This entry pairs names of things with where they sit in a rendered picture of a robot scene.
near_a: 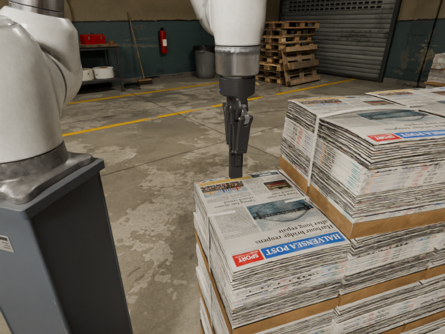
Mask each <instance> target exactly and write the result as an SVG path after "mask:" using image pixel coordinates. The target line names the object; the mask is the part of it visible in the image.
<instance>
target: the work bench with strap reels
mask: <svg viewBox="0 0 445 334"><path fill-rule="evenodd" d="M79 38H80V41H81V43H79V51H86V50H106V53H107V61H108V66H101V67H99V66H97V67H94V68H92V69H91V68H82V69H83V80H82V85H87V84H99V83H105V82H111V85H112V86H111V87H116V86H115V84H114V82H117V81H120V82H121V91H125V90H124V83H123V74H122V69H121V60H120V55H119V46H120V44H115V43H114V44H109V43H108V42H105V35H104V34H81V35H80V36H79ZM112 49H115V51H116V55H117V64H118V69H119V77H118V76H115V73H114V68H113V67H111V59H110V55H109V50H112Z"/></svg>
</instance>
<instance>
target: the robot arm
mask: <svg viewBox="0 0 445 334"><path fill-rule="evenodd" d="M190 2H191V4H192V7H193V10H194V11H195V14H196V17H197V19H198V20H199V22H200V23H201V26H202V27H203V28H204V29H205V30H206V31H207V32H208V33H209V34H211V35H213V36H214V38H215V68H216V73H217V74H219V75H221V76H219V93H220V94H221V95H223V96H225V97H226V102H224V103H222V106H223V111H224V125H225V134H226V144H228V148H229V164H228V176H229V177H230V179H236V178H242V167H243V154H245V153H247V149H248V140H249V135H250V127H251V124H252V121H253V116H252V115H248V100H247V98H248V97H249V96H251V95H254V93H255V81H256V77H255V76H253V75H256V74H258V73H259V69H260V51H261V48H260V45H261V39H262V34H263V31H264V27H265V21H266V7H267V0H190ZM82 80H83V69H82V65H81V59H80V54H79V41H78V34H77V30H76V28H75V27H74V25H73V24H72V22H71V21H70V20H69V19H67V18H65V17H64V0H9V6H4V7H3V8H2V9H1V10H0V199H5V200H7V201H10V202H11V203H12V204H15V205H20V204H24V203H28V202H30V201H32V200H33V199H34V198H35V197H36V196H37V195H38V194H39V193H41V192H43V191H44V190H46V189H47V188H49V187H50V186H52V185H54V184H55V183H57V182H59V181H60V180H62V179H64V178H65V177H67V176H69V175H70V174H72V173H73V172H75V171H76V170H79V169H80V168H82V167H84V166H87V165H89V164H91V163H93V156H92V155H91V154H88V153H77V152H69V151H67V148H66V146H65V143H64V140H63V136H62V131H61V125H60V118H61V115H62V109H63V108H64V107H65V106H66V105H67V104H68V103H70V101H71V100H72V99H73V98H74V97H75V96H76V94H77V93H78V91H79V89H80V87H81V84H82Z"/></svg>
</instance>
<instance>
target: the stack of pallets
mask: <svg viewBox="0 0 445 334"><path fill-rule="evenodd" d="M266 23H269V27H266ZM296 23H298V25H297V27H296ZM308 23H312V24H313V27H308ZM319 25H320V21H266V22H265V27H264V30H266V34H262V38H265V40H261V45H260V48H261V51H260V64H263V66H261V65H260V69H259V73H258V74H256V75H254V76H255V77H256V80H265V82H269V83H270V82H276V81H277V84H285V82H284V80H285V77H284V73H285V72H284V71H283V62H282V60H283V58H282V55H281V50H280V48H285V47H290V44H293V46H302V43H307V45H313V43H314V41H311V37H312V34H315V28H319ZM278 30H279V33H277V31H278ZM291 30H294V31H295V32H294V33H291ZM303 30H308V34H303ZM300 36H305V40H299V37H300ZM287 37H291V40H288V39H287ZM274 38H278V39H277V40H274ZM263 44H266V47H262V45H263ZM262 51H266V53H262ZM263 58H267V59H266V60H263ZM276 63H278V64H276ZM260 71H263V72H260ZM261 77H263V78H261ZM273 79H274V80H273Z"/></svg>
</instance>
